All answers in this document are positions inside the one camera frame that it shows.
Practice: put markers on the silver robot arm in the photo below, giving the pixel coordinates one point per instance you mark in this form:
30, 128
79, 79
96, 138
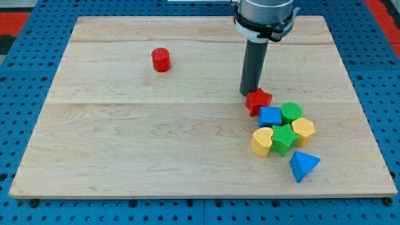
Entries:
261, 21

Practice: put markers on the red star block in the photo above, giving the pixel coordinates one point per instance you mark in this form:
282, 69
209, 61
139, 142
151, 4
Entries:
255, 100

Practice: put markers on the green star block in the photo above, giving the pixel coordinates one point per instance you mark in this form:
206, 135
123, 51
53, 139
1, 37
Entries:
283, 139

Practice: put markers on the wooden board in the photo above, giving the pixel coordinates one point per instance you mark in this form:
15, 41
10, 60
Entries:
112, 127

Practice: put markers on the yellow heart block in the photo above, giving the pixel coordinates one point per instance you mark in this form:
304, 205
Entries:
261, 141

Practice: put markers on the red cylinder block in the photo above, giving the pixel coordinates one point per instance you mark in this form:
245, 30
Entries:
161, 59

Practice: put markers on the blue cube block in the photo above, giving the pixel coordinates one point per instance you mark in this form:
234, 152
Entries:
269, 116

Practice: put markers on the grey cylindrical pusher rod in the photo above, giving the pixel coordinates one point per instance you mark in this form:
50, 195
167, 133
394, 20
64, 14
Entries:
252, 66

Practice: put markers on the green cylinder block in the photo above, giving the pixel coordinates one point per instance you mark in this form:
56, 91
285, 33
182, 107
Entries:
290, 111

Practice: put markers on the yellow hexagon block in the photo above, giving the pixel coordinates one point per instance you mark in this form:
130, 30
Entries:
305, 129

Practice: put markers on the blue triangle block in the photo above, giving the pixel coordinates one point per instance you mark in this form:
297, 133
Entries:
302, 164

